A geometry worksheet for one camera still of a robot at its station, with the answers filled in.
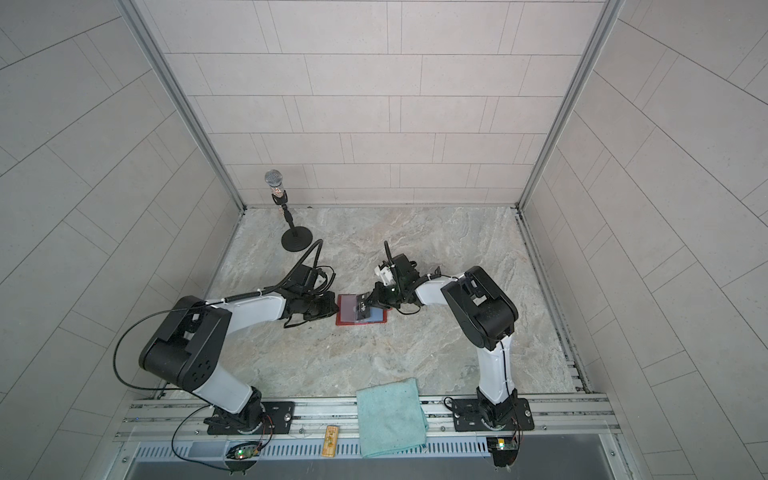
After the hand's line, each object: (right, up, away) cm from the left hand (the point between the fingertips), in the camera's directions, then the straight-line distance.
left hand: (348, 304), depth 91 cm
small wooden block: (0, -25, -24) cm, 35 cm away
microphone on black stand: (-21, +20, +13) cm, 32 cm away
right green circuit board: (+41, -27, -22) cm, 54 cm away
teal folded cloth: (+14, -22, -20) cm, 33 cm away
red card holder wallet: (0, -1, -1) cm, 2 cm away
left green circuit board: (-17, -25, -27) cm, 41 cm away
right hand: (+6, 0, -1) cm, 6 cm away
